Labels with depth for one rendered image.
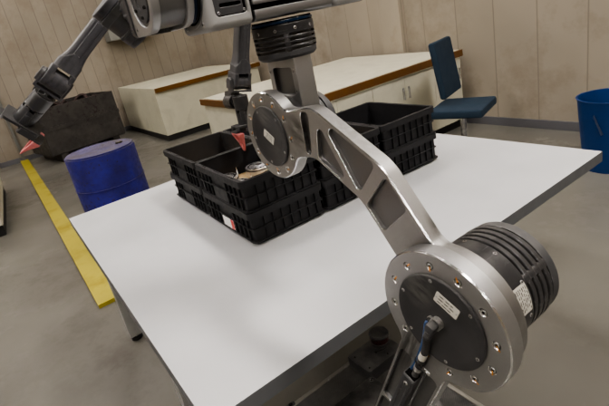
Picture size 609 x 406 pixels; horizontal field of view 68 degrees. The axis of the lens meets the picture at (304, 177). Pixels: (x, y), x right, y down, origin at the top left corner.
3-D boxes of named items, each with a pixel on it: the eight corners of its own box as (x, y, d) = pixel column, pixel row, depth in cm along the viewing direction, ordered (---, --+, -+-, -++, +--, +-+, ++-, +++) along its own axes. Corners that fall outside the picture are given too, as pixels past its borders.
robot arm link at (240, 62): (234, -41, 144) (264, -37, 150) (227, -42, 148) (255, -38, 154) (229, 91, 162) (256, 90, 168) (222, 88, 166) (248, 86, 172)
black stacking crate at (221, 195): (322, 185, 157) (316, 154, 153) (248, 217, 142) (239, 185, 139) (266, 167, 189) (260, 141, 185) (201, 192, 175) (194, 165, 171)
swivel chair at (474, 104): (515, 153, 365) (510, 29, 333) (473, 176, 339) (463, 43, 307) (457, 145, 411) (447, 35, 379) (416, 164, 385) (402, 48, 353)
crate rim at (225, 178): (317, 159, 153) (316, 152, 153) (240, 190, 139) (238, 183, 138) (261, 145, 186) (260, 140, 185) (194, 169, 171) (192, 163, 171)
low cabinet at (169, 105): (217, 104, 937) (207, 65, 910) (270, 109, 766) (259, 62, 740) (131, 130, 846) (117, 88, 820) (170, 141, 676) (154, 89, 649)
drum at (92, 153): (159, 217, 389) (131, 132, 364) (167, 237, 344) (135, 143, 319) (99, 236, 374) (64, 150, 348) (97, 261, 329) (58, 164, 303)
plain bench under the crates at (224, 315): (598, 309, 187) (603, 150, 164) (285, 642, 107) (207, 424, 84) (346, 217, 315) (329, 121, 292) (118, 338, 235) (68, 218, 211)
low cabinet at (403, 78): (468, 126, 459) (462, 49, 433) (310, 200, 356) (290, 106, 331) (355, 116, 596) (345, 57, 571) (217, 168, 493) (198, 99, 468)
